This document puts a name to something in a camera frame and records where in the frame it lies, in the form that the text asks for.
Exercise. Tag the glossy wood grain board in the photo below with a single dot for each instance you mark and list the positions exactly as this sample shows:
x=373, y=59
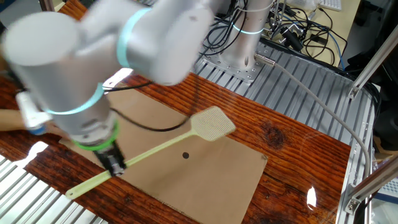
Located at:
x=295, y=155

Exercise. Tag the white perforated panel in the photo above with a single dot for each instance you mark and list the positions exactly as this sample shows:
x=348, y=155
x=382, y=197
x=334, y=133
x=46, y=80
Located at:
x=390, y=186

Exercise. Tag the brown cardboard sheet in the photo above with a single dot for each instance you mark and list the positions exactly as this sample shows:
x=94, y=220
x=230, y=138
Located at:
x=202, y=186

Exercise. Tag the person's right hand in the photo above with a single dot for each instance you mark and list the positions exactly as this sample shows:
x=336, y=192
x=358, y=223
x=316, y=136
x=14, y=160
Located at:
x=56, y=130

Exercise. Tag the aluminium frame strut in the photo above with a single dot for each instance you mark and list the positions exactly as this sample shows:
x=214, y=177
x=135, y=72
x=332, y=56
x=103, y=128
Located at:
x=373, y=62
x=373, y=183

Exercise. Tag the black round dot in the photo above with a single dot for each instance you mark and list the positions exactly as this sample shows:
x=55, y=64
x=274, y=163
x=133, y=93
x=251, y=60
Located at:
x=185, y=155

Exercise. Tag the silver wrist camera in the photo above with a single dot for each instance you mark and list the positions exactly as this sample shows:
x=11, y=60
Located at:
x=31, y=112

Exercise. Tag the aluminium frame post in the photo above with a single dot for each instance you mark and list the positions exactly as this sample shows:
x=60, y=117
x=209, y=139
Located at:
x=46, y=4

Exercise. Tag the black clamp camera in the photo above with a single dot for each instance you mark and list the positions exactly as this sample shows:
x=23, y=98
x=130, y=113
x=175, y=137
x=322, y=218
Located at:
x=292, y=39

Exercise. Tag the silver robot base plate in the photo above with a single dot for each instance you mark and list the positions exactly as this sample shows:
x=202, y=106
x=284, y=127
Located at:
x=248, y=74

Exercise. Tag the white keyboard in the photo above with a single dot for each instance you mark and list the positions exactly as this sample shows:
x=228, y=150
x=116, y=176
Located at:
x=331, y=4

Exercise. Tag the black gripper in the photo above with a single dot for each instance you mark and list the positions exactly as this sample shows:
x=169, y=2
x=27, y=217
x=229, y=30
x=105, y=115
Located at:
x=110, y=152

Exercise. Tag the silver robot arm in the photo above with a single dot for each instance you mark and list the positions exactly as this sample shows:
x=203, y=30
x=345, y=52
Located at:
x=155, y=40

